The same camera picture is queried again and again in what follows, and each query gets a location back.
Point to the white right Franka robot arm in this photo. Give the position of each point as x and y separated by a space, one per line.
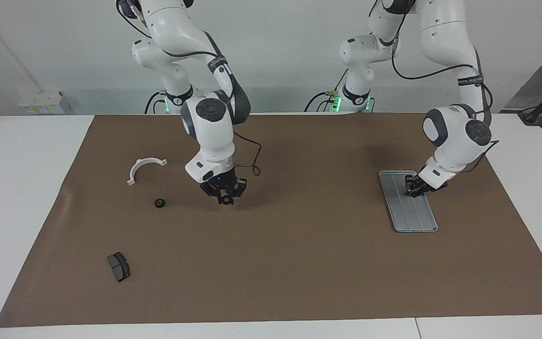
210 127

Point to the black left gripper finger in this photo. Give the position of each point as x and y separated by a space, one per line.
421 193
410 184

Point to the small black round knob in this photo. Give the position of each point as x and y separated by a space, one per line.
160 203

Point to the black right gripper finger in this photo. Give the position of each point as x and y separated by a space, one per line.
219 197
236 193

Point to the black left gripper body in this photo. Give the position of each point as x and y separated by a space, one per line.
433 187

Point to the white socket box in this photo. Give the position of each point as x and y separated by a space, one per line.
43 102

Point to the white curved plastic bracket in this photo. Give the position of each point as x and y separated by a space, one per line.
135 168

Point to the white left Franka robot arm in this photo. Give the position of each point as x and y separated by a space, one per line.
454 136

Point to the short dark grey brake pad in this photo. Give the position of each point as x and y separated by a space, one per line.
119 267

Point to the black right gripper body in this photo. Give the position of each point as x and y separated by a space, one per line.
224 183

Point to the silver metal tray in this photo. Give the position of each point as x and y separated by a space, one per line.
412 214

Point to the brown table mat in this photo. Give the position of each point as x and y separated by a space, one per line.
299 263

